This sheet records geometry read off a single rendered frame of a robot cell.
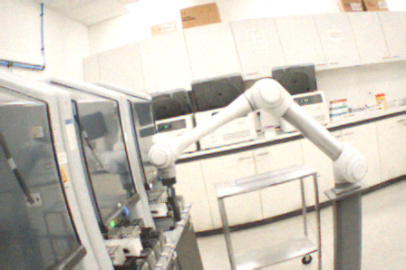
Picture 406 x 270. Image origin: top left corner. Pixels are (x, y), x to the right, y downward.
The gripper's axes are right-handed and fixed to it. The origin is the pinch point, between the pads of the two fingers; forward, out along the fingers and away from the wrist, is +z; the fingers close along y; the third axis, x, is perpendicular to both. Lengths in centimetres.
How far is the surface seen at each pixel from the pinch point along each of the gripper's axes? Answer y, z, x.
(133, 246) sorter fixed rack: 76, -6, -7
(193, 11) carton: -263, -162, 17
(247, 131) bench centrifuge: -231, -20, 45
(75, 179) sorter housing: 104, -37, -11
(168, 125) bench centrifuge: -233, -40, -29
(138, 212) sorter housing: 32.4, -10.5, -11.8
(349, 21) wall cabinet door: -258, -128, 207
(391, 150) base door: -229, 37, 222
